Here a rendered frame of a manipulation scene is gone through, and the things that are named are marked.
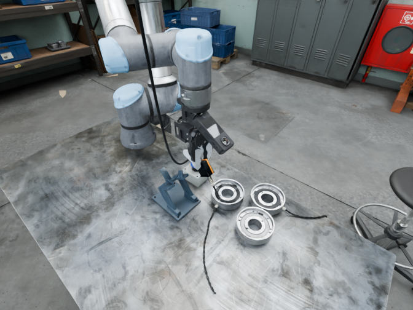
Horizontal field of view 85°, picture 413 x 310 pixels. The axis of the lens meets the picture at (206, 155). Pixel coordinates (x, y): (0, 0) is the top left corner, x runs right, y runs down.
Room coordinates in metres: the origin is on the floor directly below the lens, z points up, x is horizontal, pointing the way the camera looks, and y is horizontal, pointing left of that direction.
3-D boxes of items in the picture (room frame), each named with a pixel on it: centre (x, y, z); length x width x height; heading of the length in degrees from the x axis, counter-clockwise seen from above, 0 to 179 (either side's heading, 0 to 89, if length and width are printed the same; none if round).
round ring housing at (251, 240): (0.36, -0.14, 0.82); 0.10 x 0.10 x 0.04
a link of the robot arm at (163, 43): (0.59, 0.08, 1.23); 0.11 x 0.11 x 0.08; 23
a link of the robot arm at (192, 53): (0.51, 0.03, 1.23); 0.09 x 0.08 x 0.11; 23
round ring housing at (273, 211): (0.45, -0.19, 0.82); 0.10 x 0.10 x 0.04
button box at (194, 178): (0.57, 0.04, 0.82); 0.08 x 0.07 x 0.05; 50
